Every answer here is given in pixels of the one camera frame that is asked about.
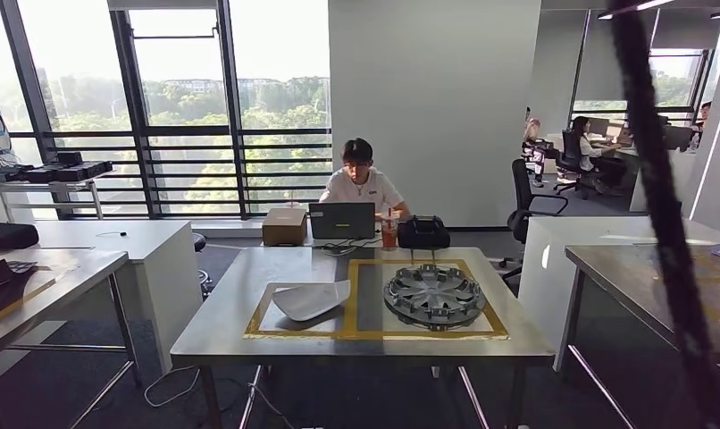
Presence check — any white car body panel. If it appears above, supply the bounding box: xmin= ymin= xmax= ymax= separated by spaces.
xmin=271 ymin=280 xmax=352 ymax=323

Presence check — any dark grey laptop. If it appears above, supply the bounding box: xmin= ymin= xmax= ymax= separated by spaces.
xmin=308 ymin=202 xmax=377 ymax=241

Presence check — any person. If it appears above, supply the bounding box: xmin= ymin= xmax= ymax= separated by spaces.
xmin=572 ymin=115 xmax=629 ymax=194
xmin=690 ymin=100 xmax=713 ymax=150
xmin=318 ymin=138 xmax=412 ymax=222
xmin=523 ymin=106 xmax=542 ymax=143

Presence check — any plastic cup orange drink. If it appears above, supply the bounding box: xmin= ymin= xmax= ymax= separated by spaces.
xmin=381 ymin=208 xmax=399 ymax=250

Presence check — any black handbag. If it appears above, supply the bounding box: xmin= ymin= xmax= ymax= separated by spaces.
xmin=397 ymin=215 xmax=452 ymax=251

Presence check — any brown cardboard box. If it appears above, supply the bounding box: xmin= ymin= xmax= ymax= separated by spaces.
xmin=261 ymin=206 xmax=309 ymax=248

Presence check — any silver wheel hubcap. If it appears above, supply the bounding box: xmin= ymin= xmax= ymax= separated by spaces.
xmin=383 ymin=263 xmax=487 ymax=331

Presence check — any stainless steel table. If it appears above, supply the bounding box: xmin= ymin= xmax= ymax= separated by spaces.
xmin=552 ymin=243 xmax=720 ymax=429
xmin=170 ymin=245 xmax=557 ymax=429
xmin=0 ymin=248 xmax=143 ymax=429

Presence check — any small black round stool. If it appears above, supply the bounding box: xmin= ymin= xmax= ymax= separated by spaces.
xmin=192 ymin=232 xmax=215 ymax=299

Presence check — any black window railing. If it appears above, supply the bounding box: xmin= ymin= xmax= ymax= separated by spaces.
xmin=7 ymin=125 xmax=332 ymax=217

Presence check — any white office desk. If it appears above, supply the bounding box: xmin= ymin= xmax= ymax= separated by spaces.
xmin=546 ymin=132 xmax=699 ymax=213

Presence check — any long black charger bank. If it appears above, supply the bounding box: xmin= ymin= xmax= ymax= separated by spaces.
xmin=0 ymin=161 xmax=113 ymax=183

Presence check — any dark computer monitor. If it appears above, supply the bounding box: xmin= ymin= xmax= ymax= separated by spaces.
xmin=661 ymin=124 xmax=696 ymax=153

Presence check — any black zipped case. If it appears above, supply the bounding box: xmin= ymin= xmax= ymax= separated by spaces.
xmin=0 ymin=223 xmax=40 ymax=250

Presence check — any grey roller blind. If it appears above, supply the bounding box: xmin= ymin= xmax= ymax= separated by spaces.
xmin=651 ymin=10 xmax=720 ymax=55

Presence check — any white floor cable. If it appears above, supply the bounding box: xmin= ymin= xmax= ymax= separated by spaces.
xmin=144 ymin=365 xmax=296 ymax=429

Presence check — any black hanging strap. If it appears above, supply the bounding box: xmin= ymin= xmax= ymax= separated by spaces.
xmin=607 ymin=0 xmax=720 ymax=429

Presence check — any white frame rack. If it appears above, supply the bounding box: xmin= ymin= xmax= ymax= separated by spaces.
xmin=0 ymin=172 xmax=117 ymax=222

